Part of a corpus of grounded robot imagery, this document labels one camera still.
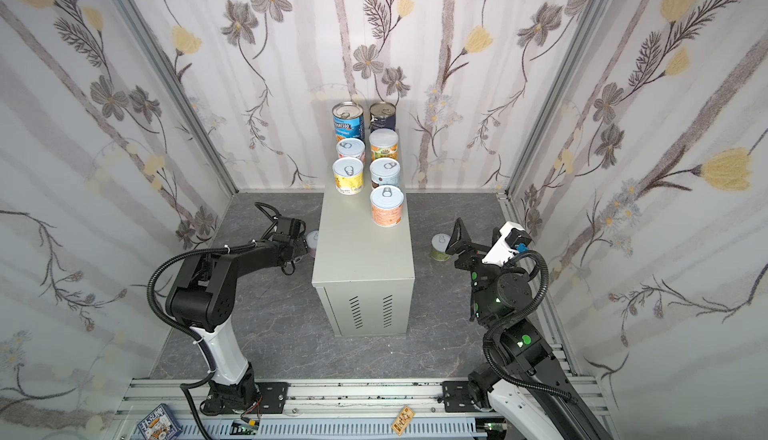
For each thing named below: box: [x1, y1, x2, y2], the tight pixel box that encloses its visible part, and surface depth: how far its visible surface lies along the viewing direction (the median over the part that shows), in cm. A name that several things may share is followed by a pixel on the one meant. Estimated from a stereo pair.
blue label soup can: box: [332, 101, 366, 143], surface depth 79 cm
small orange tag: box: [391, 406, 416, 436], surface depth 72 cm
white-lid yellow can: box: [332, 156, 364, 196], surface depth 72 cm
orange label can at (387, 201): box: [370, 184, 405, 228], surface depth 66 cm
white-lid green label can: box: [430, 233, 451, 262], surface depth 100 cm
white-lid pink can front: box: [336, 138, 366, 162], surface depth 77 cm
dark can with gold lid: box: [369, 101, 396, 133], surface depth 80 cm
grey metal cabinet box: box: [312, 134, 415, 337], surface depth 68 cm
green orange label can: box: [368, 128, 399, 161], surface depth 76 cm
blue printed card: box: [137, 403, 183, 440], surface depth 70 cm
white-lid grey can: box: [369, 157, 401, 189], surface depth 72 cm
